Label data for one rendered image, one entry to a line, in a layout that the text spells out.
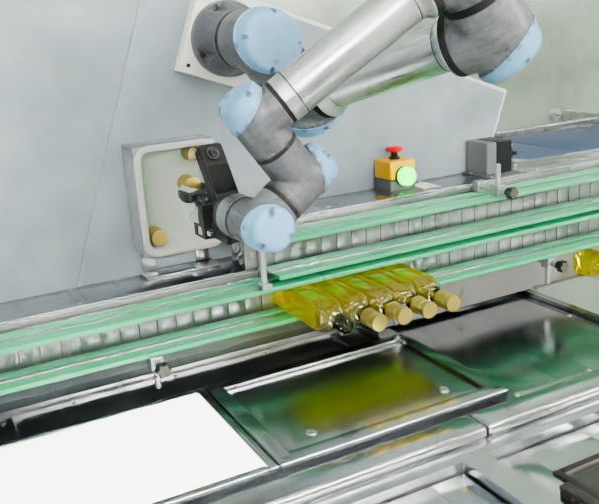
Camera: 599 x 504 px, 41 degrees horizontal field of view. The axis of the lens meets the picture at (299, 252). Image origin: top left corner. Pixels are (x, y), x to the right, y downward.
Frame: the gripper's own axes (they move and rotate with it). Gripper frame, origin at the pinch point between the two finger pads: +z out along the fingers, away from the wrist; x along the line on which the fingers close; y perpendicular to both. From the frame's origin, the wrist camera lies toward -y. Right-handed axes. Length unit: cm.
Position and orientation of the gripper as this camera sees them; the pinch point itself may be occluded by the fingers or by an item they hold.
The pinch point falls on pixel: (192, 186)
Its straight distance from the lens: 153.2
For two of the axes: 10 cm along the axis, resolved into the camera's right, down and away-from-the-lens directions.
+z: -4.7, -2.1, 8.6
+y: 0.8, 9.6, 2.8
